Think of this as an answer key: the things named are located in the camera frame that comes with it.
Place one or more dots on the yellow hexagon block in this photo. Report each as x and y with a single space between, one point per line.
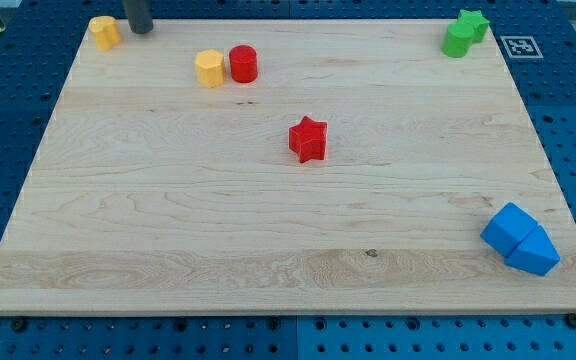
210 68

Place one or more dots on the yellow heart block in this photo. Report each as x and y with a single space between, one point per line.
105 32

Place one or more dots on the red star block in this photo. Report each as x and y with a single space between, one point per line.
308 139

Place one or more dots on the wooden board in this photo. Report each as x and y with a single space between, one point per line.
152 195

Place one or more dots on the red cylinder block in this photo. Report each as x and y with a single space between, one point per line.
243 63

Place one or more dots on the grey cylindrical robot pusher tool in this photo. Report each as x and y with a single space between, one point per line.
138 15

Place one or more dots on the green cylinder block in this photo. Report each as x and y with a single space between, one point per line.
457 40

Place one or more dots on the blue cube block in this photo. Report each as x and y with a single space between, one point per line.
508 228

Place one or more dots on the green star block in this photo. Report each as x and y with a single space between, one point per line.
478 22

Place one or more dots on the blue triangular prism block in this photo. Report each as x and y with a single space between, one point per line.
536 254

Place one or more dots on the white fiducial marker tag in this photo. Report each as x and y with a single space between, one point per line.
521 47

